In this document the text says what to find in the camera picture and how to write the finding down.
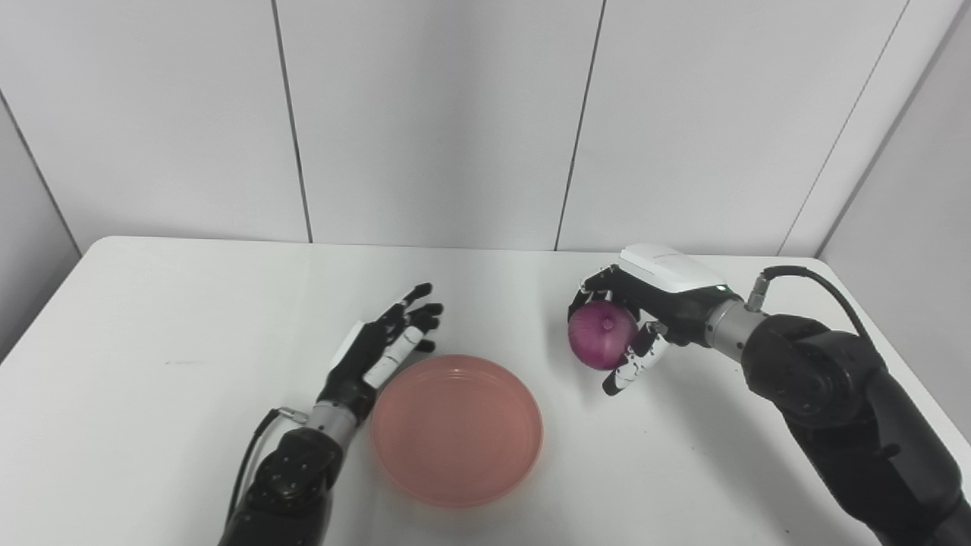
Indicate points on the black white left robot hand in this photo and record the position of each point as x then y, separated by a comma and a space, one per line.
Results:
356, 360

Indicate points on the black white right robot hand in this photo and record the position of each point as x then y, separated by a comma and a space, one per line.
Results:
675, 299

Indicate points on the purple red onion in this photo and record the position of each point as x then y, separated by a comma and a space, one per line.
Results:
599, 337

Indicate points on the pink round plate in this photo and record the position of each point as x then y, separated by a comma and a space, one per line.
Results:
457, 432

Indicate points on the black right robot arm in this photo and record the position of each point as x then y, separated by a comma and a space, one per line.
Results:
850, 409

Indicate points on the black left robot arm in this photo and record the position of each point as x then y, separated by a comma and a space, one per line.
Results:
292, 485

